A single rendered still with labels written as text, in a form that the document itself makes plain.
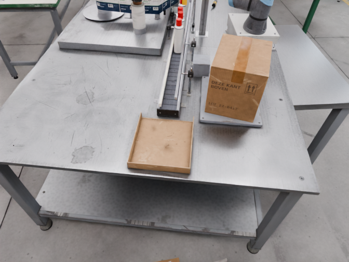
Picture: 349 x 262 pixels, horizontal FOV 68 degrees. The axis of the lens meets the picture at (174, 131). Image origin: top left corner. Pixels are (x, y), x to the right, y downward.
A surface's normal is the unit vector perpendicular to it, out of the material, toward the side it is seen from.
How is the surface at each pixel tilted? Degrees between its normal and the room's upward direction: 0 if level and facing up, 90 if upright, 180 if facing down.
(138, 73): 0
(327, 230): 0
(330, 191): 0
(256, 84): 90
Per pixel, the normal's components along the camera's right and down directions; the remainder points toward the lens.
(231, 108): -0.29, 0.70
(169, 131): 0.02, -0.67
